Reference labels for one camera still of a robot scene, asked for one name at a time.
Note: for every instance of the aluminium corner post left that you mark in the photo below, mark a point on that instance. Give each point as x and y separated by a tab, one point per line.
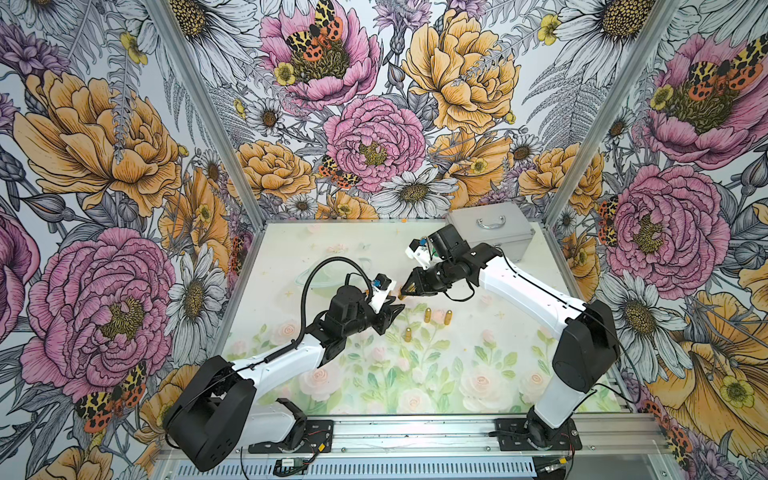
172	37

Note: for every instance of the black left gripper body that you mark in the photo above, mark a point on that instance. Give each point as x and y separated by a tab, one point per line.
367	318

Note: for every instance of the silver metal case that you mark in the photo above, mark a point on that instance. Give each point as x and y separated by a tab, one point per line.
501	225

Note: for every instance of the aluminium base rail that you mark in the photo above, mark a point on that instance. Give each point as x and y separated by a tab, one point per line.
597	446

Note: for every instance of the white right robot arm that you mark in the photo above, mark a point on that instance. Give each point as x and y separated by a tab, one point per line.
585	333

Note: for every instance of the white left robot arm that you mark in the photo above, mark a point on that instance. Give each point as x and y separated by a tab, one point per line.
219	410

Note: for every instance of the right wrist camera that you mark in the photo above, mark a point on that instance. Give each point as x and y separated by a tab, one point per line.
446	244

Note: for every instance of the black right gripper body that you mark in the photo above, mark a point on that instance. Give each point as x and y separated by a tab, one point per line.
435	279

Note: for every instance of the aluminium corner post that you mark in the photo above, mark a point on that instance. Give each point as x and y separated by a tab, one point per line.
172	37
645	48

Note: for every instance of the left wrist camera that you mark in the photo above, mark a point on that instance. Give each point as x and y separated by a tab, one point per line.
382	286

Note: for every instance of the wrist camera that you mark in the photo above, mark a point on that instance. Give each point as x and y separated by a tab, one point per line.
446	244
382	286

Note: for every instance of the aluminium corner post right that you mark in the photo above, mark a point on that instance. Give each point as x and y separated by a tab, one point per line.
645	48

